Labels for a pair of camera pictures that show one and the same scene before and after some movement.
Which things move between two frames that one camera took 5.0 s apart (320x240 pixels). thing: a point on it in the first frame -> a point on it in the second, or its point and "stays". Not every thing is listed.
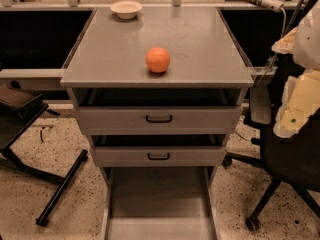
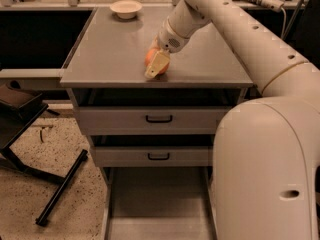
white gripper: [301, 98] -> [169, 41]
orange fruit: [157, 60] stays
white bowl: [126, 9] stays
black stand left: [19, 108] stays
